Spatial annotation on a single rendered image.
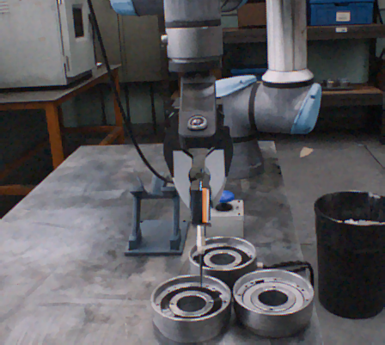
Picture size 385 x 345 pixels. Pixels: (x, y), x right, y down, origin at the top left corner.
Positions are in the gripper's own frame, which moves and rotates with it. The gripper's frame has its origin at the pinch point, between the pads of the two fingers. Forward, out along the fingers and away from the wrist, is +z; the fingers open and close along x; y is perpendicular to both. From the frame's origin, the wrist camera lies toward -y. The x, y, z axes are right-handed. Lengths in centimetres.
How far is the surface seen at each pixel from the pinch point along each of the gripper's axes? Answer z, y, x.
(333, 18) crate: -12, 346, -87
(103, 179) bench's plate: 13, 46, 28
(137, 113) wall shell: 73, 397, 92
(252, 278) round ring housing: 9.8, -4.8, -7.0
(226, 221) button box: 9.7, 13.6, -3.2
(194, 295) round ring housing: 10.3, -8.2, 0.8
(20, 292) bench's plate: 13.1, -3.9, 28.1
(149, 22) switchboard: -14, 373, 69
